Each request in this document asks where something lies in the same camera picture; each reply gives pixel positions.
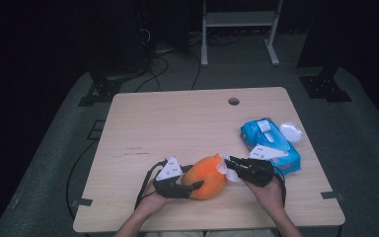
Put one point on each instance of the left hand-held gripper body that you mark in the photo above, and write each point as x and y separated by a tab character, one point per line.
171	189

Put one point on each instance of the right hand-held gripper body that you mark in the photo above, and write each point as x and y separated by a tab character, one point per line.
260	173

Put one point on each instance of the white wet wipe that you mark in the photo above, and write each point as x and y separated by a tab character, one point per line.
222	168

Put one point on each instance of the orange plush toy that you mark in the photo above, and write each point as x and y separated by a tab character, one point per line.
207	179

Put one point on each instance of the blue wet wipe pack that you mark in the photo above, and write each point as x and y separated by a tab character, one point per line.
286	164

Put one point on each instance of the person's left hand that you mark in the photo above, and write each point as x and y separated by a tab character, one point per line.
151	202

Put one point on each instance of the person's right hand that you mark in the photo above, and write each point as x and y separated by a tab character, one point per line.
269	197

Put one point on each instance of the white plastic pack lid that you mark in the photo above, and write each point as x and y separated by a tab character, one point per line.
291	132

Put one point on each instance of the grey tape strip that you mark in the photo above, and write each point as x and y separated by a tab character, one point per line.
80	202
331	195

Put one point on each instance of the black stand base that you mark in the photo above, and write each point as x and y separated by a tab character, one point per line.
102	89
324	87

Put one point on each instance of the white metal stand frame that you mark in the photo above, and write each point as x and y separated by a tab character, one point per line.
204	39

